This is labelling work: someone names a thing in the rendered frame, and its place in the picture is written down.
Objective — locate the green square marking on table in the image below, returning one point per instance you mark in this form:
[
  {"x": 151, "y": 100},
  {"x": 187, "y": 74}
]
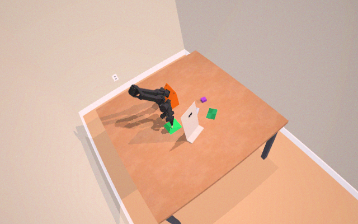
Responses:
[{"x": 176, "y": 126}]

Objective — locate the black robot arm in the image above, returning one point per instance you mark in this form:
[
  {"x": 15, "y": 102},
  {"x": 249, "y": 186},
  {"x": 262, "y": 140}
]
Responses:
[{"x": 157, "y": 95}]

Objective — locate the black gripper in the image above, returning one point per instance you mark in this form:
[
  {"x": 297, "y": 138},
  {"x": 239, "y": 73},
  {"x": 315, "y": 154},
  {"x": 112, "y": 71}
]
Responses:
[{"x": 170, "y": 117}]

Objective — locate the green square mat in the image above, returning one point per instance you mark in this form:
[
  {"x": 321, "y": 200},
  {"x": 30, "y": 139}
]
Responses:
[{"x": 211, "y": 113}]

